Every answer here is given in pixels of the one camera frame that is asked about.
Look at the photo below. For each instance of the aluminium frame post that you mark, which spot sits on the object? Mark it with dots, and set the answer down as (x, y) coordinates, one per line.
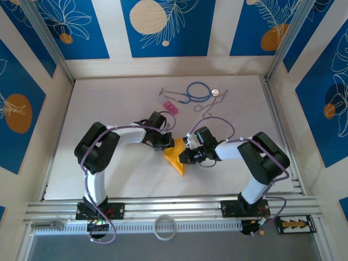
(288, 40)
(49, 40)

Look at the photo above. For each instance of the black card with orange arrows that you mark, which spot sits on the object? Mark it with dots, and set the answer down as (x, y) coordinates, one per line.
(296, 224)

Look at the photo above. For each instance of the aluminium side rail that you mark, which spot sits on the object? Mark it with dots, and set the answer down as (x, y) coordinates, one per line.
(56, 148)
(272, 103)

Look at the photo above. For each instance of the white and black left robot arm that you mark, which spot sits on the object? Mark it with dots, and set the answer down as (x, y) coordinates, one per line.
(130, 135)

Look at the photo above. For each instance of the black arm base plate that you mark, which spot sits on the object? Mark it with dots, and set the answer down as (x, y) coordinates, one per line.
(117, 210)
(228, 209)

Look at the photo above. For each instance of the orange paper sheet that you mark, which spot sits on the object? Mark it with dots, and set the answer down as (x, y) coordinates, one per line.
(174, 156)

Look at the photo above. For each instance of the grey metal bracket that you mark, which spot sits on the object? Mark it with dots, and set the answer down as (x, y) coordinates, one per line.
(54, 225)

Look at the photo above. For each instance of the metal surgical forceps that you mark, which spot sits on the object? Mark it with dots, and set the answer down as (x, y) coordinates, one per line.
(212, 104)

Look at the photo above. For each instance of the pink plastic box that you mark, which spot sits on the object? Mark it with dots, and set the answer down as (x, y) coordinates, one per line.
(170, 108)

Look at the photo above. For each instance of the aluminium mounting rail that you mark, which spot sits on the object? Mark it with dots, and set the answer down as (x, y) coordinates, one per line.
(168, 208)

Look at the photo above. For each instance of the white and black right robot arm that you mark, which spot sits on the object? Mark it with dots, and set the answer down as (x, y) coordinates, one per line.
(225, 150)

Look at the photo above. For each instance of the blue stethoscope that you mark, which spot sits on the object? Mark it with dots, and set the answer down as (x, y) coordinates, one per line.
(215, 92)

